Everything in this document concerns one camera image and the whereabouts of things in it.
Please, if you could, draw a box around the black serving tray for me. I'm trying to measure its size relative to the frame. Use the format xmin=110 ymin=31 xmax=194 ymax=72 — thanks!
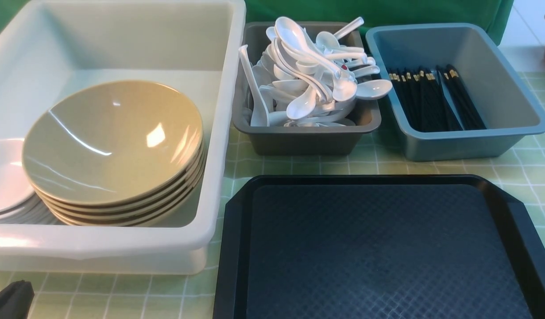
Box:
xmin=213 ymin=175 xmax=545 ymax=319

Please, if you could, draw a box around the pile of white spoons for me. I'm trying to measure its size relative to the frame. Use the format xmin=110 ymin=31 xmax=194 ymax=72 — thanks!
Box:
xmin=239 ymin=16 xmax=393 ymax=127

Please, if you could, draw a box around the white square dish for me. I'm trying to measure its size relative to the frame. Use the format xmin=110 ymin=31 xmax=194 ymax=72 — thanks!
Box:
xmin=0 ymin=139 xmax=35 ymax=214

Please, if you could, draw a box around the green backdrop cloth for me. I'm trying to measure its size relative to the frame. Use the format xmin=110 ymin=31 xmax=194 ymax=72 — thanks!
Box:
xmin=0 ymin=0 xmax=515 ymax=45

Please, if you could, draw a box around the teal plastic bin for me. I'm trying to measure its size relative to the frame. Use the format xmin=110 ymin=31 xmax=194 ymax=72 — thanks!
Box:
xmin=365 ymin=23 xmax=545 ymax=161

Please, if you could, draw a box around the chopsticks pile in bin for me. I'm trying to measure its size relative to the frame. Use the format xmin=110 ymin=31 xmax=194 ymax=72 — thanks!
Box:
xmin=387 ymin=64 xmax=487 ymax=132

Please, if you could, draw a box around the white plastic tub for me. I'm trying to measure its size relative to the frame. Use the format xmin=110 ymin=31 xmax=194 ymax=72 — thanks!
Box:
xmin=0 ymin=0 xmax=246 ymax=275

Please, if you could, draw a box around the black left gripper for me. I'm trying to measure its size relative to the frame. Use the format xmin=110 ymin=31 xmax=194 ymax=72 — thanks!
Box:
xmin=0 ymin=280 xmax=35 ymax=319

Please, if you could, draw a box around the stack of tan bowls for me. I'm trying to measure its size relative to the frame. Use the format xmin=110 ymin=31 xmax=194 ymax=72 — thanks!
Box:
xmin=35 ymin=142 xmax=207 ymax=227

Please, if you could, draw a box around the tan noodle bowl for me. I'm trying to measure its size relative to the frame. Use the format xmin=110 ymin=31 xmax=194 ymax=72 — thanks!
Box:
xmin=22 ymin=80 xmax=204 ymax=206

